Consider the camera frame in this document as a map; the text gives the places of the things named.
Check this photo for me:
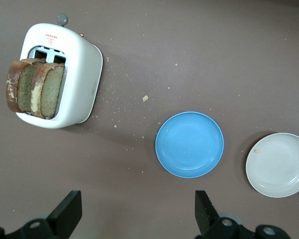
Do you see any blue round plate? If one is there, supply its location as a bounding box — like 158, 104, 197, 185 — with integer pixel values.
155, 111, 225, 179

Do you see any white two-slot toaster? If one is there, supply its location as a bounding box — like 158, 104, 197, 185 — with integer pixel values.
15, 13, 104, 129

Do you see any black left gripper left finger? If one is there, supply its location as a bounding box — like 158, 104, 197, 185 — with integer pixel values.
0, 190, 83, 239

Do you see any brown crust bread slice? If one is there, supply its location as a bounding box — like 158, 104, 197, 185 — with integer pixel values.
5, 58, 47, 113
30, 62, 65, 119

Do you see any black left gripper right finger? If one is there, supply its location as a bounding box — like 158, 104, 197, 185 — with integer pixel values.
194, 190, 297, 239

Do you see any beige round plate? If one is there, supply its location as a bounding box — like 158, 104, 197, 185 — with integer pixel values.
245, 132, 299, 199

